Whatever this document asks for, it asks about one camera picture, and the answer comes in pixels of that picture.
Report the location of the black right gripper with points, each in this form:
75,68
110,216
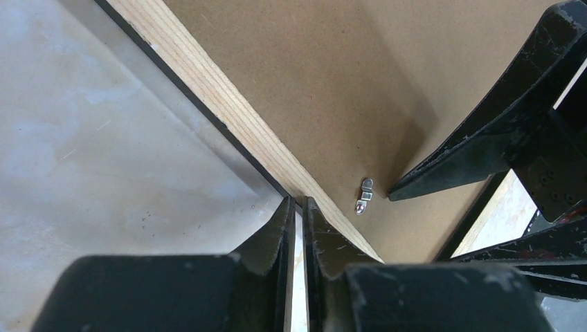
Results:
542,92

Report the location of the brown cardboard backing board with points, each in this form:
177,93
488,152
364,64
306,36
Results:
367,89

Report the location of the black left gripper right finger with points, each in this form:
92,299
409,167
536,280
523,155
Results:
347,290

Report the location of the wooden picture frame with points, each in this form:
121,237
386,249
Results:
164,34

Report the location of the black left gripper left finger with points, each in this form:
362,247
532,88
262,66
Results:
247,289

